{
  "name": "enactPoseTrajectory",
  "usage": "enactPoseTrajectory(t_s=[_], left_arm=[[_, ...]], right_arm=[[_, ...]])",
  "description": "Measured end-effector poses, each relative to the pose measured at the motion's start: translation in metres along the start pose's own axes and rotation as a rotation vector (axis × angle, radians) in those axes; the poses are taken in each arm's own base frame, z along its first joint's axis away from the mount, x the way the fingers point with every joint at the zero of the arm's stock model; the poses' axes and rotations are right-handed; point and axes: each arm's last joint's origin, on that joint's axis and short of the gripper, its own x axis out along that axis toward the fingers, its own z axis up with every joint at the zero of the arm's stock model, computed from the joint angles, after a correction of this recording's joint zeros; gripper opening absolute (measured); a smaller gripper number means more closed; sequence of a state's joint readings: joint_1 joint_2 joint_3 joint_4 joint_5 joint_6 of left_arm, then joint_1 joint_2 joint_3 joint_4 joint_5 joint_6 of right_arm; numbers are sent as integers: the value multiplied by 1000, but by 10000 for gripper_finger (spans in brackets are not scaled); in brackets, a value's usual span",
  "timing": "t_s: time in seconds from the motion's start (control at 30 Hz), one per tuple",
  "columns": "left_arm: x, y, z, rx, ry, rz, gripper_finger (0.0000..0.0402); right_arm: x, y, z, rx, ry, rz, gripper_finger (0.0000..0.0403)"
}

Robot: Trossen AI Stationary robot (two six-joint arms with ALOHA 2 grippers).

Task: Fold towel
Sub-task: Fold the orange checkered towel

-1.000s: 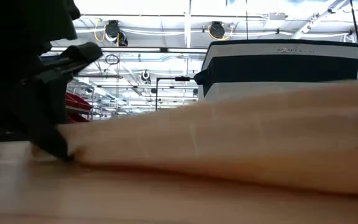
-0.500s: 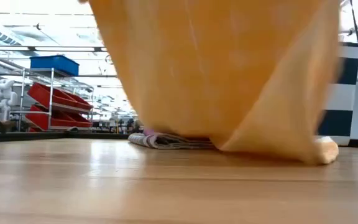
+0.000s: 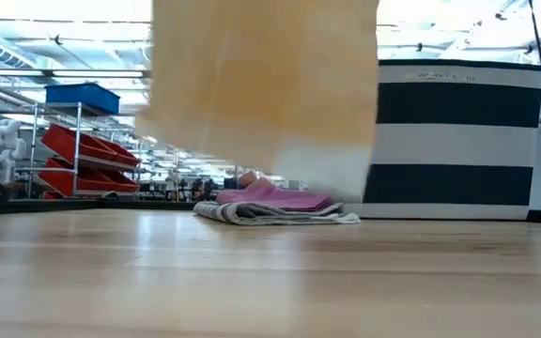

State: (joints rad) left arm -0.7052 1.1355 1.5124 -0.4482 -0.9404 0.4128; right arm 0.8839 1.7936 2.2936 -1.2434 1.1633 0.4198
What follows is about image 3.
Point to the magenta towel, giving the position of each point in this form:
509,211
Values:
275,197

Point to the grey checked towel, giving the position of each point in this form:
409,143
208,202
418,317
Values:
261,213

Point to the orange checked towel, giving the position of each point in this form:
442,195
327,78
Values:
261,84

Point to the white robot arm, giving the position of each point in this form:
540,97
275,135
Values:
3,141

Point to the red shelf bin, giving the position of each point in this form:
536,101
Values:
87,180
78,145

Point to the navy white striped basket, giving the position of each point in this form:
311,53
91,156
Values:
458,145

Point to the metal shelf rack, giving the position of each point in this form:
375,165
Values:
78,141

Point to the blue storage bin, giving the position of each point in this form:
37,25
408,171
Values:
82,98

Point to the black table frame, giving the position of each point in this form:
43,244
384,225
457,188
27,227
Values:
64,206

